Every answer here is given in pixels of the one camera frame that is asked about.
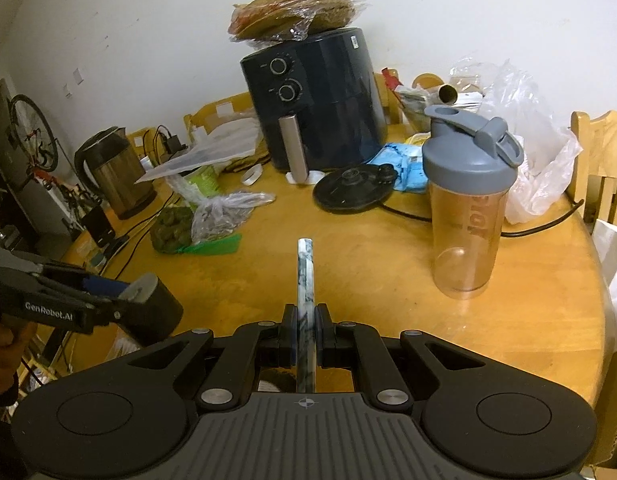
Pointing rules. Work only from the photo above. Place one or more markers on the white tape roll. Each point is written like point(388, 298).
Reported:
point(252, 175)

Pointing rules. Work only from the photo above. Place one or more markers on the black charger plug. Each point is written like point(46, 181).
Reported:
point(172, 142)

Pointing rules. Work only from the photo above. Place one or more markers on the cardboard box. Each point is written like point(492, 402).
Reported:
point(611, 420)

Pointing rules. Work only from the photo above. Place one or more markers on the clear flat plastic bag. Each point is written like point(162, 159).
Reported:
point(208, 155)

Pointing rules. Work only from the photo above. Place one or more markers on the glass jar with packets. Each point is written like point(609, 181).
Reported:
point(416, 110)

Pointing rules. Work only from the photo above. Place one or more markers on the white plastic piece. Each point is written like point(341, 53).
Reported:
point(316, 177)

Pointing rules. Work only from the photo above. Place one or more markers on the brown woven pad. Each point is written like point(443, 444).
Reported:
point(248, 164)

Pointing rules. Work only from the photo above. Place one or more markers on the marbled grey pen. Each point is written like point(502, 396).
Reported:
point(306, 280)

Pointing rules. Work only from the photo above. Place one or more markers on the person's left hand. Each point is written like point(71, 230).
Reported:
point(3, 360)

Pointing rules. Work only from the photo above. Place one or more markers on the black phone stand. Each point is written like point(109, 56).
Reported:
point(101, 225)

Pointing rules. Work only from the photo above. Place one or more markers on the bag of flatbreads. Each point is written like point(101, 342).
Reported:
point(298, 10)

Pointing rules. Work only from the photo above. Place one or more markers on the white paper bag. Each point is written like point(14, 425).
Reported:
point(616, 270)

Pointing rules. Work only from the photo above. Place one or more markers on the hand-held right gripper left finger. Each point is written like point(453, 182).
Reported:
point(288, 332)

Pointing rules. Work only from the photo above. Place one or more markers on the bag of dark green lumps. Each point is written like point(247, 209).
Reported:
point(171, 230)

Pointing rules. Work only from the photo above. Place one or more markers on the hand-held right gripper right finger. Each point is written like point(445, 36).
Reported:
point(322, 332)

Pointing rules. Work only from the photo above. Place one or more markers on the dark blue air fryer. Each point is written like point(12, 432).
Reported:
point(328, 110)

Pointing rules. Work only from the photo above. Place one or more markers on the bicycle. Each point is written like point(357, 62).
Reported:
point(51, 150)

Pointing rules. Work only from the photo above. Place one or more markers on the yellow tissue packet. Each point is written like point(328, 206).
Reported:
point(418, 140)

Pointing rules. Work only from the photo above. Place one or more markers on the green plastic scraper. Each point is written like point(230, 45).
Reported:
point(218, 246)

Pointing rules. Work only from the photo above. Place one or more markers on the wooden desktop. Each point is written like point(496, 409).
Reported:
point(388, 285)

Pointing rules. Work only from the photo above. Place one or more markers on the clear shaker bottle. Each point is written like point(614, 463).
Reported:
point(463, 240)

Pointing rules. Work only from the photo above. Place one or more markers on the clear bag of dark seeds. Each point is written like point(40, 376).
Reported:
point(218, 220)

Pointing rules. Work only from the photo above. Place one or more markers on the green paper cup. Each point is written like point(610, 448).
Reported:
point(206, 180)

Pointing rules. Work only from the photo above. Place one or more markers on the crumpled clear plastic bag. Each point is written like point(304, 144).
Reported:
point(538, 180)

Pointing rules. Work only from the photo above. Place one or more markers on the blue wet wipes packet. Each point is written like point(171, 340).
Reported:
point(411, 177)
point(393, 152)

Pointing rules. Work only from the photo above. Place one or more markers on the small teal printed box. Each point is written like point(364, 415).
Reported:
point(96, 260)

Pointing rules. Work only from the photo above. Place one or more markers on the black cylinder with grey top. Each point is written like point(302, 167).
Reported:
point(158, 310)

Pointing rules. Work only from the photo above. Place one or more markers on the black kettle base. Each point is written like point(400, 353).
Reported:
point(348, 195)

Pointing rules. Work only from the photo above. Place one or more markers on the wood-pattern electric kettle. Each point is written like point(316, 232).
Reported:
point(118, 180)

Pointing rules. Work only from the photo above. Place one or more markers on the red packet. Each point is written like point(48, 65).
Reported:
point(391, 80)

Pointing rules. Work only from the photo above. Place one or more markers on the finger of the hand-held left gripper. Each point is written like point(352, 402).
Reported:
point(106, 287)
point(108, 316)

